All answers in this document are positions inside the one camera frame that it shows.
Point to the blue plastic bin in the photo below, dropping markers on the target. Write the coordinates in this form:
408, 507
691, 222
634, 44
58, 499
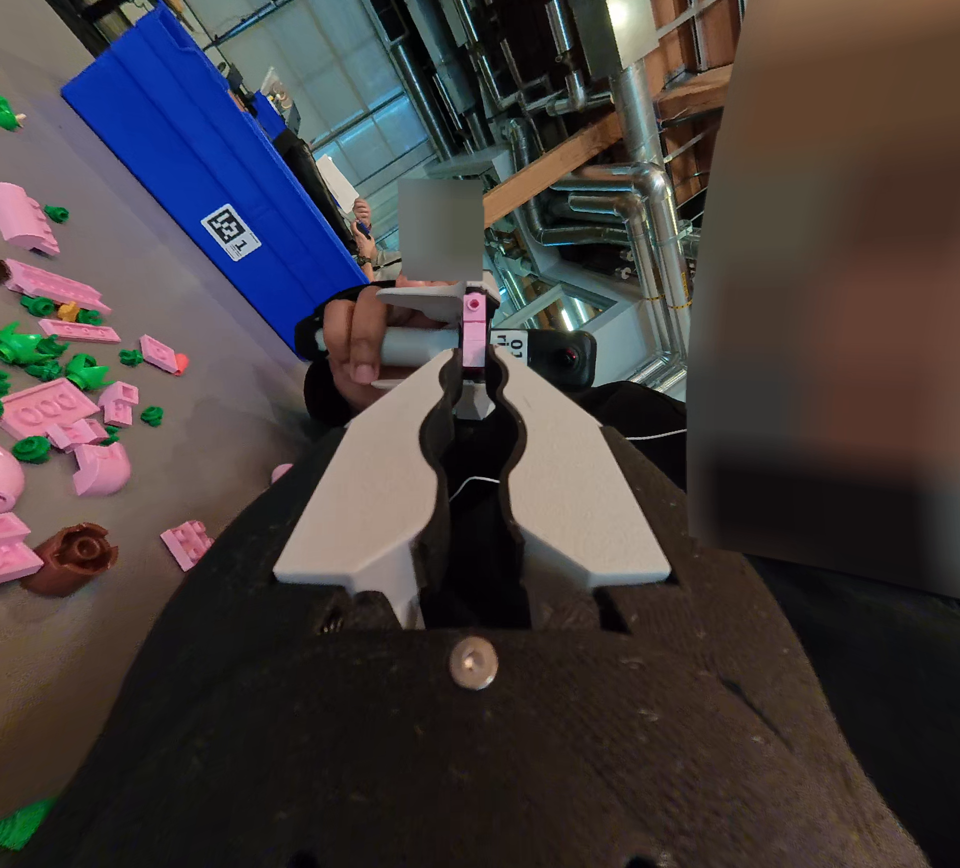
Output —
187, 133

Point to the large green toy leaf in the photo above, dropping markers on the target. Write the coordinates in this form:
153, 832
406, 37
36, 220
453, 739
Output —
22, 823

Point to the pink toy piece with grey tip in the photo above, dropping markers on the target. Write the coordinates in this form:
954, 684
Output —
474, 336

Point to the person's right hand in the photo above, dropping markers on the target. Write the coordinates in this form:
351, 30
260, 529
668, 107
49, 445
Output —
352, 343

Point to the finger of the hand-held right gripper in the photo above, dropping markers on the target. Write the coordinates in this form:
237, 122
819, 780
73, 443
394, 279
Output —
390, 383
420, 300

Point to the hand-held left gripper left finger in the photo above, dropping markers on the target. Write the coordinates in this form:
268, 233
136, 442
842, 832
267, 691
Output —
360, 508

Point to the scattered green toy pieces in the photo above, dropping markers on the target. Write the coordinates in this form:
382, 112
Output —
22, 347

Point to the black office chair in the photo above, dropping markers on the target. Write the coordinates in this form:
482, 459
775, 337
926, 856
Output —
307, 186

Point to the wooden beam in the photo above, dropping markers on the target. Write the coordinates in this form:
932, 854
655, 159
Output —
555, 167

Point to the reddish brown toy flower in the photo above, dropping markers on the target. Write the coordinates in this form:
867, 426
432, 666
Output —
71, 557

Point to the pile of pink toy bricks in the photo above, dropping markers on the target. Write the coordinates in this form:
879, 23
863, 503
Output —
49, 409

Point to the yellow toy star piece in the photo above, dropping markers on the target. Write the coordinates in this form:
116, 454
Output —
69, 312

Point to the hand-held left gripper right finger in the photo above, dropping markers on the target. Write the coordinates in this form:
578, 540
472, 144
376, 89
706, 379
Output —
585, 508

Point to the person's black jacket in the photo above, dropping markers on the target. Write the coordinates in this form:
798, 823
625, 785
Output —
900, 658

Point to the round silver ventilation pipe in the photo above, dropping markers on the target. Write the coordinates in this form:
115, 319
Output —
637, 118

